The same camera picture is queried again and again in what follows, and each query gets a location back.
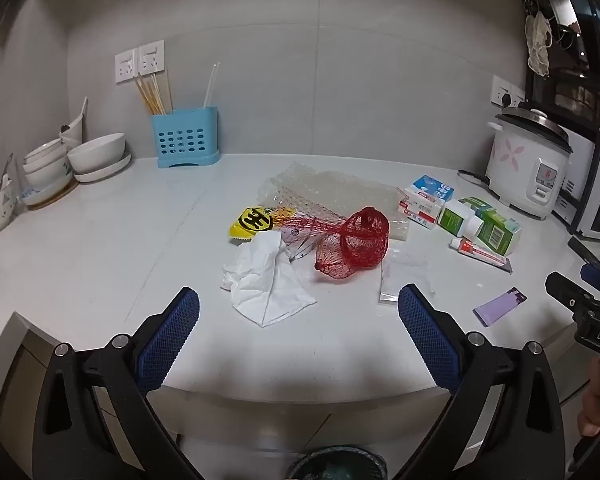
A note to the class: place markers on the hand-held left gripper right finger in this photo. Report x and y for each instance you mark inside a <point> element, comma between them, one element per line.
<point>427,337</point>

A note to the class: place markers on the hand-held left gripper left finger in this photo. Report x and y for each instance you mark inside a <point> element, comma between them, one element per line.
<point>170,335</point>

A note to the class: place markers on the white bottle green label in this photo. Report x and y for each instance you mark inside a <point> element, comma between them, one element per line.
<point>455,220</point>

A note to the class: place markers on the yellow snack packet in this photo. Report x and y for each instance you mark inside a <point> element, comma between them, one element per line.
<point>252,222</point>

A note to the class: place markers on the teal trash bin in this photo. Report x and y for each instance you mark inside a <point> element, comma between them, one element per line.
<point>337,462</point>

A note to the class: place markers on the clear bubble wrap sheet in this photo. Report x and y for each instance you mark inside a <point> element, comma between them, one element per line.
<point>340,185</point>

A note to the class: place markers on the black flat device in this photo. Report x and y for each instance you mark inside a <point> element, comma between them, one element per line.
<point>582,251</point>

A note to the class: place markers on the clear plastic bag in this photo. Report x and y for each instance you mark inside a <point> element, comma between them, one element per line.
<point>405,277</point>

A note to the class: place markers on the white microwave oven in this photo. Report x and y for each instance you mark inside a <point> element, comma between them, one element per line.
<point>595,195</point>

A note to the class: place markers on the green white box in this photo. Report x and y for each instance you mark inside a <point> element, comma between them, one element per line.
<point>500,235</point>

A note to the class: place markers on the white red ointment tube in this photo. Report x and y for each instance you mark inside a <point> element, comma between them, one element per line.
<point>480,254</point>

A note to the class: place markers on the crumpled white tissue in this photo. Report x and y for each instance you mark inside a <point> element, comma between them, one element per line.
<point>270,290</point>

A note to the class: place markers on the red mesh net bag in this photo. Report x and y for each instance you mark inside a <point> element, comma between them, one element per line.
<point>365,245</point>

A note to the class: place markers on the white red medicine box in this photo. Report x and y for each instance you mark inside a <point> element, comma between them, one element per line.
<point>417,219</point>
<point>425,202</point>

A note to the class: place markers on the white floral rice cooker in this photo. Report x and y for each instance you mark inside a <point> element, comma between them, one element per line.
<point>522,170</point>

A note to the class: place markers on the blue white milk carton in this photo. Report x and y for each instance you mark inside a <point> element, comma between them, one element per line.
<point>432,187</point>

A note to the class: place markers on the clear printed wrapper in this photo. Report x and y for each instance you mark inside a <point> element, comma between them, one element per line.
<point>300,245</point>

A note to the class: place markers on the white plate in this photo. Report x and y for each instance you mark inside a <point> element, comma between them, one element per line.
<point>105,172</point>

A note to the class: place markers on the black metal rack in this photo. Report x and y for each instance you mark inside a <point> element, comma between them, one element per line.
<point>592,85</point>

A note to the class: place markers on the large white bowl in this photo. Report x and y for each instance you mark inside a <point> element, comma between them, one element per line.
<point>97,152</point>

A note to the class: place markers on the blue perforated utensil holder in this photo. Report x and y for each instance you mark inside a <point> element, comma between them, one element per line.
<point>185,137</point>

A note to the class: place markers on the stack of white bowls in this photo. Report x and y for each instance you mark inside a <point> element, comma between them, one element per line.
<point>47,170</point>

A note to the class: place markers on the bundle of wooden chopsticks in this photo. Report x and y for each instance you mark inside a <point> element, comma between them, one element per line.
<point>155,97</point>

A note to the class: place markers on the hanging white mesh cloth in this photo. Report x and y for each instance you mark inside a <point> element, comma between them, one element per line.
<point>539,42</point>

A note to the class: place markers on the white plastic straw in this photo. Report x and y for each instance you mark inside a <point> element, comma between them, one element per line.
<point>211,85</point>

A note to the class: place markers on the white wall socket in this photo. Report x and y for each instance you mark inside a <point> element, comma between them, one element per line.
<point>507,91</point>
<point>127,66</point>
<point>152,56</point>

